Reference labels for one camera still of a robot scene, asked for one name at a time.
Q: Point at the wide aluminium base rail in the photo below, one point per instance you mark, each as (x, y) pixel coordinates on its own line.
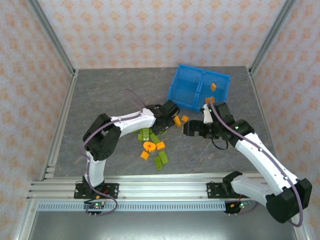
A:
(162, 191)

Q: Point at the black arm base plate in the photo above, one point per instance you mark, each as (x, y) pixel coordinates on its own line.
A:
(112, 190)
(212, 191)

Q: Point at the grey metal shelf panel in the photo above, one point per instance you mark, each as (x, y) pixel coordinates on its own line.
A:
(162, 227)

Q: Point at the small circuit board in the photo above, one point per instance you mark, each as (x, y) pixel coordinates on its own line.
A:
(96, 205)
(241, 205)

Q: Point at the aluminium frame leg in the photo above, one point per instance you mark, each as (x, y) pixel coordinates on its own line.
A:
(25, 222)
(301, 235)

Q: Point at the aluminium table edge rail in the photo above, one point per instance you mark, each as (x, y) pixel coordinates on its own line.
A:
(162, 178)

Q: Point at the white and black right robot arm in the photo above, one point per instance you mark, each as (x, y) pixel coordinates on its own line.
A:
(262, 160)

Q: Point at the aluminium frame post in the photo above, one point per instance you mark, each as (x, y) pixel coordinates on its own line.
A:
(273, 35)
(50, 35)

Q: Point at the aluminium table side rail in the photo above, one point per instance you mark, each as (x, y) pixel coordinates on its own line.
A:
(261, 107)
(62, 120)

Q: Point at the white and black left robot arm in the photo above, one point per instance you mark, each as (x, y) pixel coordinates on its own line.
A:
(132, 121)

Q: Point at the blue two-compartment plastic bin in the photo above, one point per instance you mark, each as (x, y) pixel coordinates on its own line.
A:
(185, 85)

